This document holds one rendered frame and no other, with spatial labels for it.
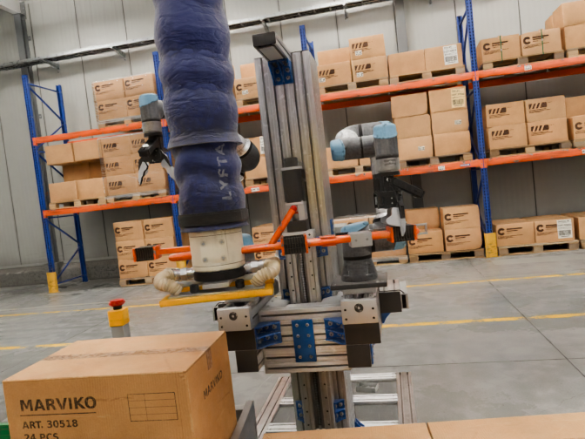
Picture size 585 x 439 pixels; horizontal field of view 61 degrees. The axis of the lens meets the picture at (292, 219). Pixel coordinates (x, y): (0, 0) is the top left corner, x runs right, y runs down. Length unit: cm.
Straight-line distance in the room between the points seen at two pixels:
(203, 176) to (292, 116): 80
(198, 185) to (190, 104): 24
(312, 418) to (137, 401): 98
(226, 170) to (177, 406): 71
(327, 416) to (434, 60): 725
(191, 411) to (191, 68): 100
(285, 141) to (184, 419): 123
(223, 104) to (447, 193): 864
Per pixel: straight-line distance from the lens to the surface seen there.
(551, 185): 1038
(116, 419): 168
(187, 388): 155
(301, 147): 224
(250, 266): 162
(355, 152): 173
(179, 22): 161
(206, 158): 154
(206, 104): 155
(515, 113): 896
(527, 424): 202
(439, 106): 876
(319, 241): 160
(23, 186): 1279
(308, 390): 233
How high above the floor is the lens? 143
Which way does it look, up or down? 3 degrees down
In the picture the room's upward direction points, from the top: 6 degrees counter-clockwise
